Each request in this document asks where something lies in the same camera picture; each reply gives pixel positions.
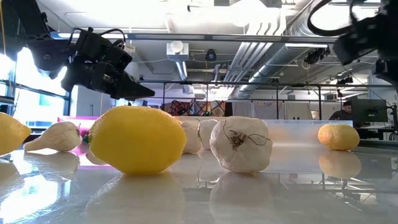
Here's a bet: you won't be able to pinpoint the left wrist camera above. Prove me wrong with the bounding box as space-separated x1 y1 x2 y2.
73 27 134 72

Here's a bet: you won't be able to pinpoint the black metal rack frame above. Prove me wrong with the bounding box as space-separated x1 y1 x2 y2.
139 80 398 121

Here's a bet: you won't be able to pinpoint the black monitor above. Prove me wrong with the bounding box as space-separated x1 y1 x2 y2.
350 98 389 123

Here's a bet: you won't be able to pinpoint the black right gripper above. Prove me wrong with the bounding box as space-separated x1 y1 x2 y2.
333 17 385 65

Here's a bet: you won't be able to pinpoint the colourful patterned tapestry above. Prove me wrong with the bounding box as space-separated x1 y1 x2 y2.
162 100 227 118

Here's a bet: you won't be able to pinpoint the pink plastic basket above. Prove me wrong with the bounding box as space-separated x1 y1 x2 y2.
57 116 101 153

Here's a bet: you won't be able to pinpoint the white table mat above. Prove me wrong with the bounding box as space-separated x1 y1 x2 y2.
0 141 398 224

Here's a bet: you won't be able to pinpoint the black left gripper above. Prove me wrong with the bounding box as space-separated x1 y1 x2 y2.
61 55 155 100

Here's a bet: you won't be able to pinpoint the silver ventilation duct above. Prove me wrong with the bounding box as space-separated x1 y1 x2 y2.
231 42 312 99

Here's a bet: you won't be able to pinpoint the white garlic bulb brown roots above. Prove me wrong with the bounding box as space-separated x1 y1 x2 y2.
210 116 274 174

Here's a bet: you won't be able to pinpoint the large yellow lemon green tip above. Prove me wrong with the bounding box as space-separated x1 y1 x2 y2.
82 105 188 175

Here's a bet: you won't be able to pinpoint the black right camera cable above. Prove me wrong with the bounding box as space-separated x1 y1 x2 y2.
307 0 358 37

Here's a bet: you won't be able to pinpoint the person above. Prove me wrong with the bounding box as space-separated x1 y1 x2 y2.
328 101 354 121

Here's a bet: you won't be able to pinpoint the white ceiling unit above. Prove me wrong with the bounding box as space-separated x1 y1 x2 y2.
166 40 190 62

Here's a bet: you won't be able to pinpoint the clear plastic basket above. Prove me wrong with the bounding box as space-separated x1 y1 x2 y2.
262 119 354 147

